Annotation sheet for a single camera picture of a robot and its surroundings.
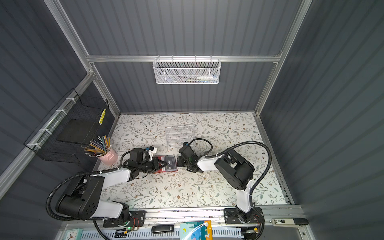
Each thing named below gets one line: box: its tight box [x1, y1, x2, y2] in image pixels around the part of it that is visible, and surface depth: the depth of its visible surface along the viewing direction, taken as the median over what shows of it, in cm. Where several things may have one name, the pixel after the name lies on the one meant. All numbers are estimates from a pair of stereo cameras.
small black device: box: [151, 225, 174, 233], surface depth 69 cm
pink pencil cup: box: [96, 147, 118, 166], surface depth 90 cm
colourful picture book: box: [180, 220, 213, 240], surface depth 71 cm
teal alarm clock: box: [63, 228, 83, 240], surface depth 69 cm
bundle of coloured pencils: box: [84, 135, 112, 158], surface depth 90 cm
